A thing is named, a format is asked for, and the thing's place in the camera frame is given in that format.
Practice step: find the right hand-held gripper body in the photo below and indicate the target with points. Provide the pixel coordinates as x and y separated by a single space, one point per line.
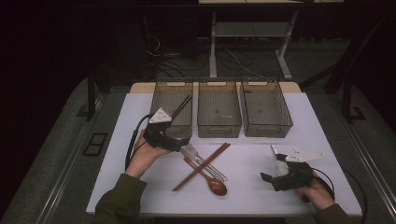
297 177

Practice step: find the black metal stand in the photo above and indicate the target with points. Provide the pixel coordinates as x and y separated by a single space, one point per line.
346 99
91 93

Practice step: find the person's right hand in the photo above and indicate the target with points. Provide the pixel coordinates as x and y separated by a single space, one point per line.
317 194

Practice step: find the white table mat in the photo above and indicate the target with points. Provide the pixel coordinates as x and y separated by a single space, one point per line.
249 193

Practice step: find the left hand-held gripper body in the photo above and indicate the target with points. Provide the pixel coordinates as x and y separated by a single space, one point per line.
158 138

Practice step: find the black rectangular floor frame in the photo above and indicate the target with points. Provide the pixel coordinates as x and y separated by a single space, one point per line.
99 134

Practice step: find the metal floor rail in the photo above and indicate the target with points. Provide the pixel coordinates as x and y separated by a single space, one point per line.
67 172
372 161

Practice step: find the steel fork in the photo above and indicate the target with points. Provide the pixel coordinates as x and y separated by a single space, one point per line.
193 151

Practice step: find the translucent grey plastic bin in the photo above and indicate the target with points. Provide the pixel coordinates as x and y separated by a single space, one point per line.
165 102
219 109
266 109

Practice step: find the person's left hand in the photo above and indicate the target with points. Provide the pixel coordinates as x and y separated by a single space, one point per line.
141 158

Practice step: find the white metal-framed desk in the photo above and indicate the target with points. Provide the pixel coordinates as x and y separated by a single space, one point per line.
213 46

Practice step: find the black slanted pole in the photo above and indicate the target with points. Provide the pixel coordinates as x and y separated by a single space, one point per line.
342 74

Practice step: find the brown wooden spoon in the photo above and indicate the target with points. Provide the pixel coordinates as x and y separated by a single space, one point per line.
218 187

